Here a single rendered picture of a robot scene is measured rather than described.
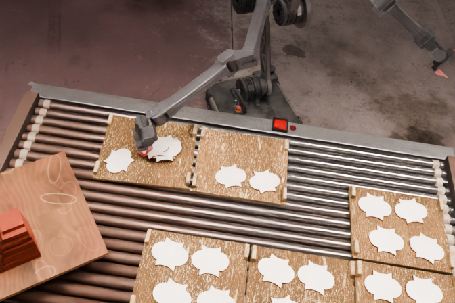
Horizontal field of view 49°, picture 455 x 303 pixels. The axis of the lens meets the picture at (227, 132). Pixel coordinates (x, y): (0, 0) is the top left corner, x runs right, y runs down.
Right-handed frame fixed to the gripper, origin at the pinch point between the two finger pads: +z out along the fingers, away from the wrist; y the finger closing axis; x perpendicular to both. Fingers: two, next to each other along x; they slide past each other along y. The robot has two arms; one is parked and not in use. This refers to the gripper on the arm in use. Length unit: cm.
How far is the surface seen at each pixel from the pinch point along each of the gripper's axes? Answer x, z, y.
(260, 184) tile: -45, 2, -30
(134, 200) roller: 8.6, 5.7, -21.1
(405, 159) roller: -118, 4, -34
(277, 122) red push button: -67, 4, 2
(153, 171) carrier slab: -2.3, 4.0, -10.2
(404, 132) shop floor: -206, 94, 34
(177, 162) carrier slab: -13.8, 3.8, -8.5
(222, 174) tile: -30.4, 2.4, -20.6
